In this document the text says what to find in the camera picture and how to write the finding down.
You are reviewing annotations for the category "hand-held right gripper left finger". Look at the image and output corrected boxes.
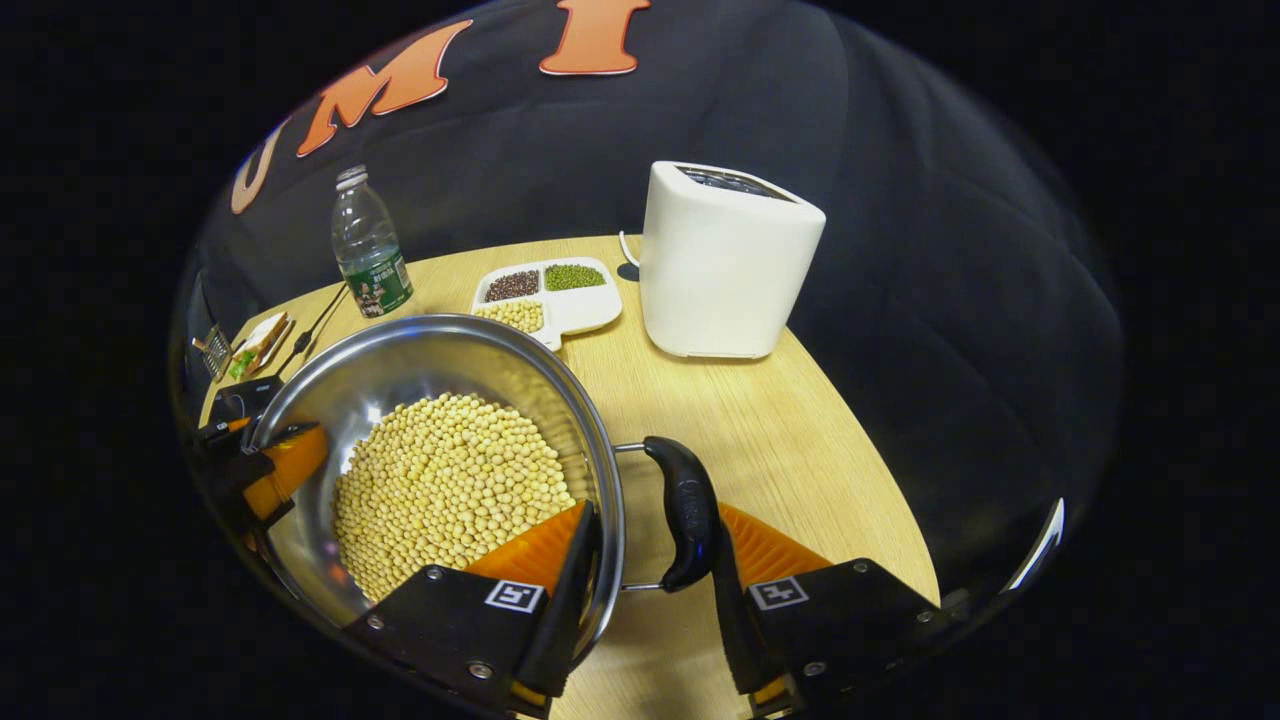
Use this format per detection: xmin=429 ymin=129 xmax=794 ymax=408
xmin=343 ymin=500 xmax=606 ymax=720

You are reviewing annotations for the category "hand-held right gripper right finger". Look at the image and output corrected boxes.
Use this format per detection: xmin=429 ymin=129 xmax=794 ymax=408
xmin=710 ymin=502 xmax=949 ymax=719

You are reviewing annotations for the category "black induction cooktop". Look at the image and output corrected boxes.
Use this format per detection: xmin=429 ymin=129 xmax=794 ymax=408
xmin=205 ymin=376 xmax=286 ymax=426

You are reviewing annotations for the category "steel pot with black handles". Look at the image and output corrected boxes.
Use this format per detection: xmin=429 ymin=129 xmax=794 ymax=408
xmin=245 ymin=313 xmax=721 ymax=661

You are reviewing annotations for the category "sandwich on white plate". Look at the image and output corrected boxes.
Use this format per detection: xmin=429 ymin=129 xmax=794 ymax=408
xmin=228 ymin=312 xmax=293 ymax=381

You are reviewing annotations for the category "pile of soybeans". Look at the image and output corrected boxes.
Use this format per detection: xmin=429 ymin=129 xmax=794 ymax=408
xmin=332 ymin=392 xmax=578 ymax=604

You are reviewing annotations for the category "clear plastic water bottle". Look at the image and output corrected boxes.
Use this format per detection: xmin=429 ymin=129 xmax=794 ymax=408
xmin=331 ymin=165 xmax=414 ymax=319

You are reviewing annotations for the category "white divided bean dish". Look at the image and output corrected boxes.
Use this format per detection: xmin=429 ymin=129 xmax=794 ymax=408
xmin=471 ymin=257 xmax=624 ymax=353

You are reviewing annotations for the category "white toaster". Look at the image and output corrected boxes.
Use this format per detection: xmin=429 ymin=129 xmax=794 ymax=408
xmin=640 ymin=161 xmax=827 ymax=359

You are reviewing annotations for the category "black cooktop cable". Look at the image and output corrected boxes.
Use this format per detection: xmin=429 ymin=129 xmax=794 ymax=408
xmin=275 ymin=283 xmax=349 ymax=379

